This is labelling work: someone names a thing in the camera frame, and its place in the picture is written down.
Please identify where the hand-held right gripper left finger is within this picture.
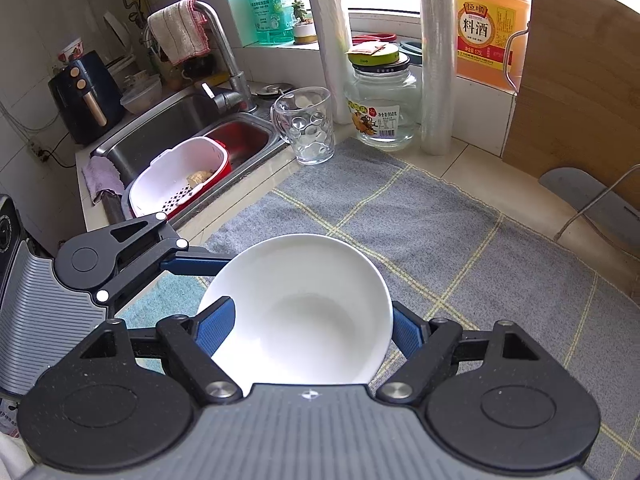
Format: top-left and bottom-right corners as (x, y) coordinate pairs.
(77, 296), (247, 403)

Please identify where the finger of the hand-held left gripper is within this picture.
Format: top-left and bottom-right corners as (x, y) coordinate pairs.
(97, 212), (234, 307)

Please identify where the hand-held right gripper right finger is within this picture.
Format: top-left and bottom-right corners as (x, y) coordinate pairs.
(375, 301), (546, 403)

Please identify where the white ceramic bowl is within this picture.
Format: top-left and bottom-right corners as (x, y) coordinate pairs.
(196, 233), (394, 386)

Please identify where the white colander basket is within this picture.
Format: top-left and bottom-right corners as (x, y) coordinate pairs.
(128, 136), (228, 221)

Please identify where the grey checked towel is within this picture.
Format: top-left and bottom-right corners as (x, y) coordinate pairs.
(117, 137), (640, 480)

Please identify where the red basin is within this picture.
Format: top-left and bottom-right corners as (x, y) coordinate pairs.
(165, 119), (273, 221)

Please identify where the grey purple rag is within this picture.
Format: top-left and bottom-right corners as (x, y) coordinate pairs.
(81, 156), (126, 206)

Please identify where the stainless steel sink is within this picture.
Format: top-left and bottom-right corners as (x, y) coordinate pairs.
(90, 82), (288, 226)

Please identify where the clear glass mug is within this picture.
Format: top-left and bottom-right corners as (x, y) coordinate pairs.
(270, 87), (335, 166)

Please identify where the clear plastic container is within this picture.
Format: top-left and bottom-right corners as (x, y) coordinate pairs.
(120, 72), (163, 115)

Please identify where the metal sink drain lid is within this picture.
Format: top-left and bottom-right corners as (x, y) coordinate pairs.
(252, 82), (296, 98)

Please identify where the black air fryer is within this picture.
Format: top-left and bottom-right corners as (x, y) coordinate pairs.
(48, 50), (125, 145)

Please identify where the metal faucet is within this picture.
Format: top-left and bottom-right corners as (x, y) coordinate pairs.
(144, 0), (258, 113)

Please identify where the glass jar yellow lid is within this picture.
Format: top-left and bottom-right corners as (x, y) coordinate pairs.
(344, 42), (421, 148)

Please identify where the striped dish cloth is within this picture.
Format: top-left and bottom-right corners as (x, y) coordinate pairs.
(146, 0), (211, 66)

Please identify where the small potted plant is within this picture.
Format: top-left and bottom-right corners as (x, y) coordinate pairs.
(292, 0), (317, 45)

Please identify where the green plastic bottle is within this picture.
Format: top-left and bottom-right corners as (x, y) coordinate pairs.
(272, 0), (297, 43)

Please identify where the green dish soap pump bottle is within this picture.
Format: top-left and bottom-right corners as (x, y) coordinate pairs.
(243, 0), (282, 44)

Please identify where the tall plastic wrap roll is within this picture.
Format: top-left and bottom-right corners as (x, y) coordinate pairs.
(416, 0), (458, 156)

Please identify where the bamboo cutting board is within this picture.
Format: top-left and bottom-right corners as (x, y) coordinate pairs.
(501, 0), (640, 206)

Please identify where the orange cooking wine jug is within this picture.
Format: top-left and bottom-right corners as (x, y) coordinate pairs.
(454, 0), (532, 92)

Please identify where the metal wire rack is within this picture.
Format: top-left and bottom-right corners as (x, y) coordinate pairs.
(555, 162), (640, 251)

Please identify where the black handled kitchen knife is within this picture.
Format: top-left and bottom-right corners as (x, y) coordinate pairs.
(539, 167), (640, 228)

